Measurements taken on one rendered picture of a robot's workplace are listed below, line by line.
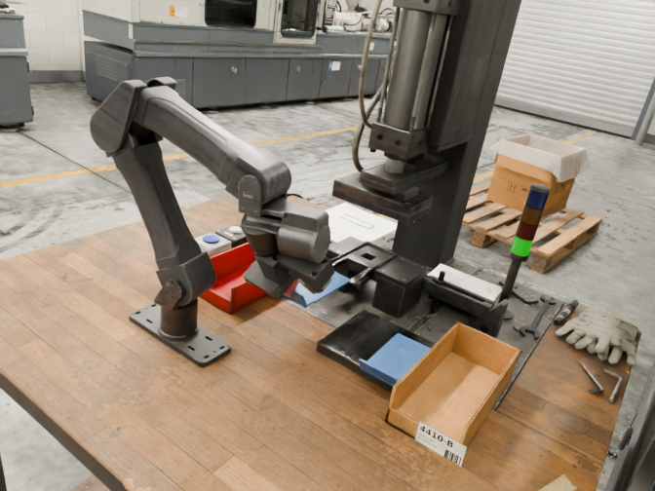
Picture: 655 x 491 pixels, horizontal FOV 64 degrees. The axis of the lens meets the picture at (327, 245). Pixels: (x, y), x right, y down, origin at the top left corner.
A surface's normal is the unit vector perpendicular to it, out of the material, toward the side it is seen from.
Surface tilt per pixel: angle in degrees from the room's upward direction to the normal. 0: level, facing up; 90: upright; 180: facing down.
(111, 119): 90
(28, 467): 0
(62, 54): 90
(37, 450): 0
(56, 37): 90
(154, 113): 90
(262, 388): 0
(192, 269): 61
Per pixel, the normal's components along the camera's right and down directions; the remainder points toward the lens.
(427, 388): 0.14, -0.89
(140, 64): 0.77, 0.36
